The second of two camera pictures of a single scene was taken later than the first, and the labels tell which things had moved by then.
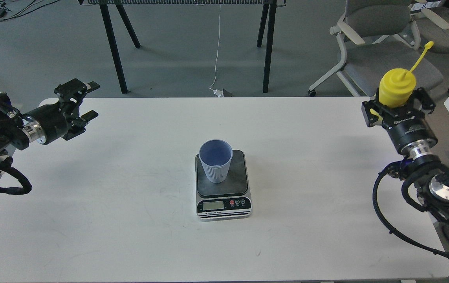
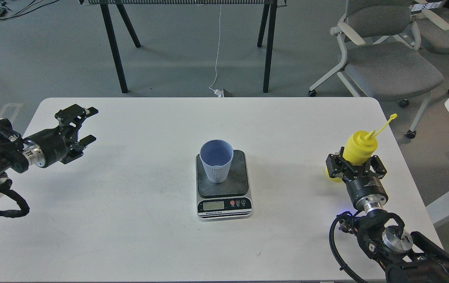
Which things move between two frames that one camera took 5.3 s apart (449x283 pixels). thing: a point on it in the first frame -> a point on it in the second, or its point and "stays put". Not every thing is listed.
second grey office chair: (443, 29) stays put
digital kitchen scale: (229, 200) stays put
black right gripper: (412, 134) -> (363, 181)
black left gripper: (47, 123) -> (60, 144)
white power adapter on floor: (219, 93) stays put
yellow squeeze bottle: (396, 87) -> (360, 146)
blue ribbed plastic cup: (216, 155) stays put
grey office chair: (378, 36) stays put
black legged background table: (270, 11) stays put
